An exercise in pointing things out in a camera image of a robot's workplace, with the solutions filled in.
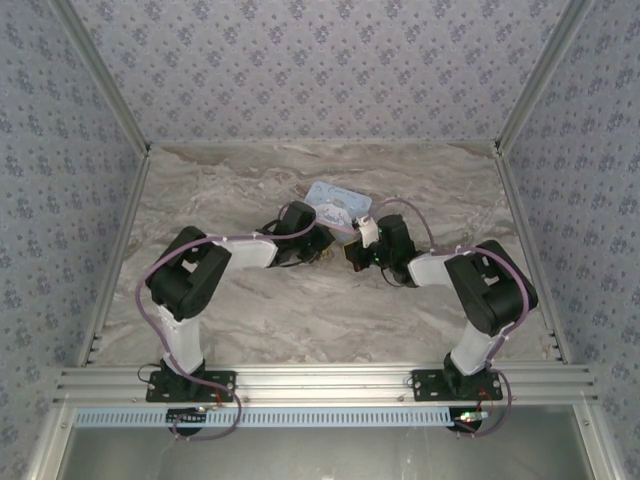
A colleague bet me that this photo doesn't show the light blue patterned pouch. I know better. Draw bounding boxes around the light blue patterned pouch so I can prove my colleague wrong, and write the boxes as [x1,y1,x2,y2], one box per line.
[303,181,375,247]

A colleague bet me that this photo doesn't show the small black circuit board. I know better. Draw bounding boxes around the small black circuit board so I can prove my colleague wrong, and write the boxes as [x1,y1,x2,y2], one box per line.
[167,407,207,435]
[446,407,490,432]

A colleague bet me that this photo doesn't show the grey metal panel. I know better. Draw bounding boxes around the grey metal panel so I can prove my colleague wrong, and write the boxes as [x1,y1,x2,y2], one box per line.
[27,404,616,480]

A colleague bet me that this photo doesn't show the aluminium cross rail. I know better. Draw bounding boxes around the aluminium cross rail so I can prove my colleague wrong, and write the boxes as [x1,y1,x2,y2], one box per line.
[54,364,599,405]

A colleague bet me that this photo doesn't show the aluminium side rail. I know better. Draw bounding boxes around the aluminium side rail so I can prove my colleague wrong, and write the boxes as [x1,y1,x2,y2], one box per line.
[77,149,153,366]
[493,149,572,365]

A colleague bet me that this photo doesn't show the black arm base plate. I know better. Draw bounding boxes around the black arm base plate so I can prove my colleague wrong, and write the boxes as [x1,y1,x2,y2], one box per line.
[145,368,237,403]
[410,368,504,403]

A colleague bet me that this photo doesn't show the white slotted cable duct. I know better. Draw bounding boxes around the white slotted cable duct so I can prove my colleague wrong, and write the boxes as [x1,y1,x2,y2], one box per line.
[74,407,454,429]

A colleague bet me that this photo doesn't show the aluminium frame post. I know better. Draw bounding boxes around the aluminium frame post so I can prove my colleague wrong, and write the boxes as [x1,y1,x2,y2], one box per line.
[49,0,153,154]
[493,0,597,154]

